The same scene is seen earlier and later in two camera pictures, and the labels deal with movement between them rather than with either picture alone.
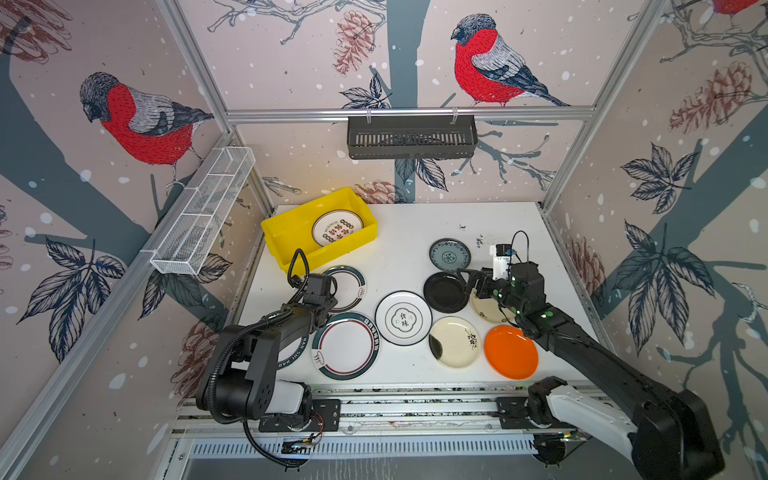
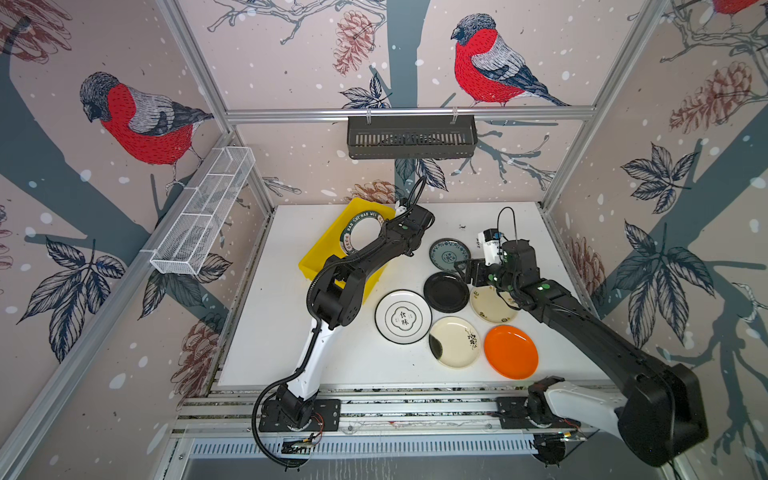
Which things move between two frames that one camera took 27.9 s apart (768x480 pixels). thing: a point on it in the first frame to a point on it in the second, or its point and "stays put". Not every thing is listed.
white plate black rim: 403,318 stays put
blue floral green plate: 449,254 stays put
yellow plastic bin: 328,228 to 329,244
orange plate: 510,352 stays put
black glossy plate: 446,292 stays put
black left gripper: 331,301 to 388,225
